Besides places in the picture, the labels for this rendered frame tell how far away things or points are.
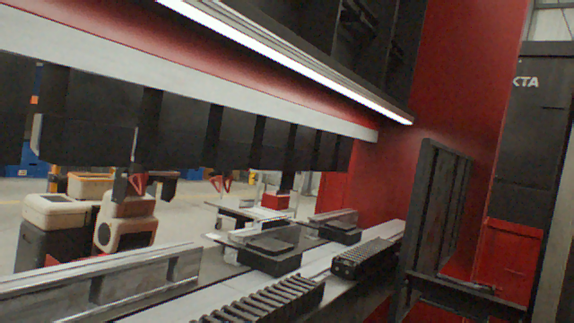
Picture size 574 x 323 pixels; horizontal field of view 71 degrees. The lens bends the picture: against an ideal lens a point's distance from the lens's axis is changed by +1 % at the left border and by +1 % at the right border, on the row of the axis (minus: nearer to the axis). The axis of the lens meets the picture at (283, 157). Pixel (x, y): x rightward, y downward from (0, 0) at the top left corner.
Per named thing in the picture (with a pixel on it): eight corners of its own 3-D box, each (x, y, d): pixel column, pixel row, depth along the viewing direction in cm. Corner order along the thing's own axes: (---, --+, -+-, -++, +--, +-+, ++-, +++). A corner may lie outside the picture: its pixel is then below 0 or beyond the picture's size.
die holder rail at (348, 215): (345, 225, 214) (348, 207, 214) (356, 228, 211) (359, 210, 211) (303, 237, 171) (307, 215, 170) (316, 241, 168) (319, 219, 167)
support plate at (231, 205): (232, 200, 164) (232, 198, 164) (286, 216, 151) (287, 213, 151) (203, 203, 149) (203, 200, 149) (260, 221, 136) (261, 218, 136)
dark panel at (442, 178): (451, 249, 188) (469, 157, 185) (456, 250, 187) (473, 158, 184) (384, 329, 90) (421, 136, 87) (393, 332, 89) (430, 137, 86)
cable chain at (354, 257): (377, 248, 122) (379, 235, 122) (395, 253, 119) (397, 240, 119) (328, 273, 90) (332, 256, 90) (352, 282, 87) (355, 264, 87)
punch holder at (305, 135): (290, 167, 153) (297, 125, 152) (309, 171, 148) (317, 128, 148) (269, 166, 140) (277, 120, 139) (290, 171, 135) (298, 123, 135)
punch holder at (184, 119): (175, 162, 101) (185, 98, 100) (200, 169, 96) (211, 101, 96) (125, 161, 88) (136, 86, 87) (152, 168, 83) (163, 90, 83)
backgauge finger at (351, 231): (294, 221, 147) (296, 208, 147) (360, 240, 134) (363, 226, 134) (277, 224, 137) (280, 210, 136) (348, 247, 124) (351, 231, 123)
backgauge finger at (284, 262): (218, 237, 109) (221, 219, 109) (300, 266, 96) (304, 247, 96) (187, 243, 99) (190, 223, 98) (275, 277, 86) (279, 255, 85)
